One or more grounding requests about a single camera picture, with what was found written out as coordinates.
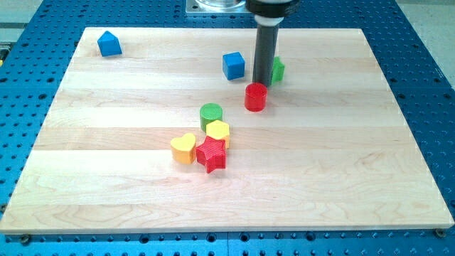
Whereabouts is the light wooden board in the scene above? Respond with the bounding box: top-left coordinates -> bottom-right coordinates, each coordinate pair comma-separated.
1,27 -> 454,235

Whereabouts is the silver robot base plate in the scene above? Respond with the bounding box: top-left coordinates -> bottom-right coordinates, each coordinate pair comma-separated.
185,0 -> 248,15

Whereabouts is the red star block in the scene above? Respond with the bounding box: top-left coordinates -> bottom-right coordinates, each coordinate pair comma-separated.
196,136 -> 227,174

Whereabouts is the green star block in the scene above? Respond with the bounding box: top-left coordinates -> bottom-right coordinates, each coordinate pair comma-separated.
271,56 -> 285,84

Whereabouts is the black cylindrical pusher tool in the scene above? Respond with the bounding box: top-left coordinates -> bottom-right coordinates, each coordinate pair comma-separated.
245,0 -> 300,87

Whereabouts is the yellow heart block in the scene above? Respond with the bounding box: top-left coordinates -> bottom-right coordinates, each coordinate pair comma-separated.
170,133 -> 196,164

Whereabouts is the blue cube block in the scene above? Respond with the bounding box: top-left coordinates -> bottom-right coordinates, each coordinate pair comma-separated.
223,52 -> 245,80

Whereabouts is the yellow hexagon block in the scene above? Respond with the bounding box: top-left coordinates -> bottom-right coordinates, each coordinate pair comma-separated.
205,120 -> 230,149

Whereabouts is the blue pentagon block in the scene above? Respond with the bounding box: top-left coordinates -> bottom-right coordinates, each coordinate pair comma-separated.
97,31 -> 122,57

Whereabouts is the blue perforated metal table plate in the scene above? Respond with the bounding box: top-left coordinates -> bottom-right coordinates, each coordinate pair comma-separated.
1,1 -> 454,255

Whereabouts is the red cylinder block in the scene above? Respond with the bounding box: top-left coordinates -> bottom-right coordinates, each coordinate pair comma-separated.
244,82 -> 267,112

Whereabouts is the green cylinder block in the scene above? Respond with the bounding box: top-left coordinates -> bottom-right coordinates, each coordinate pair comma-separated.
199,102 -> 223,132

